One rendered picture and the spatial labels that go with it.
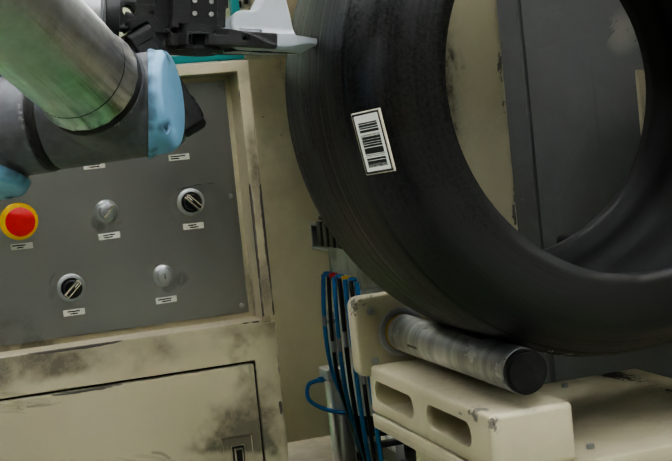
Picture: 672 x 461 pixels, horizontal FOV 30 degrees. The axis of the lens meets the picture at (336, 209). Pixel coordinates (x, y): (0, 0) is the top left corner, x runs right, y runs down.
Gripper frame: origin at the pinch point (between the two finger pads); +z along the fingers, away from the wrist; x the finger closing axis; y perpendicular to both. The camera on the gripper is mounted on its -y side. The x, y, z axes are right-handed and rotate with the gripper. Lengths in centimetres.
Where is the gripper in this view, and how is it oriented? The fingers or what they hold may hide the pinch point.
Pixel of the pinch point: (303, 48)
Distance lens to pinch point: 126.1
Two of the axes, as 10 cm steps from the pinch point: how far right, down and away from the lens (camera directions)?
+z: 9.5, 0.1, 3.0
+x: -3.0, -0.2, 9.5
